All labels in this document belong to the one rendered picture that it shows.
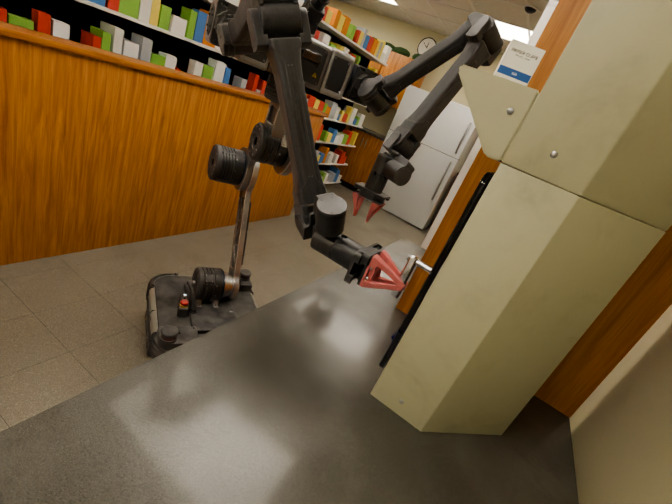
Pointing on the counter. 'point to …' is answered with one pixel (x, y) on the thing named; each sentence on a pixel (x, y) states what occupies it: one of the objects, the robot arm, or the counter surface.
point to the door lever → (410, 271)
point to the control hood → (496, 108)
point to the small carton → (519, 62)
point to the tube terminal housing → (547, 230)
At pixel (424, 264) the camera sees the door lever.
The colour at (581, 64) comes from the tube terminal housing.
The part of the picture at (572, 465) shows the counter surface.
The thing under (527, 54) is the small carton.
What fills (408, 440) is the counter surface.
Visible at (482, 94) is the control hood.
